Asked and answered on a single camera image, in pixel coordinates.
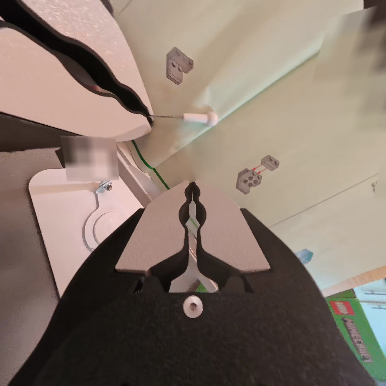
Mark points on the grey desk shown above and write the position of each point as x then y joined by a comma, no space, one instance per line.
18,241

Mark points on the green toy brick set box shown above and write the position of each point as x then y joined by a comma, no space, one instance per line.
346,325

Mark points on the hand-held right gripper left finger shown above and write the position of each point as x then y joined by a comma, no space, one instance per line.
156,235

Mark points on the pale green instruction booklet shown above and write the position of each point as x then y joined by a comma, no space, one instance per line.
271,105

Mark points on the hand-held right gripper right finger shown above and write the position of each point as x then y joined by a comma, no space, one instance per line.
229,235

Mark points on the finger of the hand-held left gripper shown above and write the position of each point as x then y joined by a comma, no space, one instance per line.
45,87
99,33

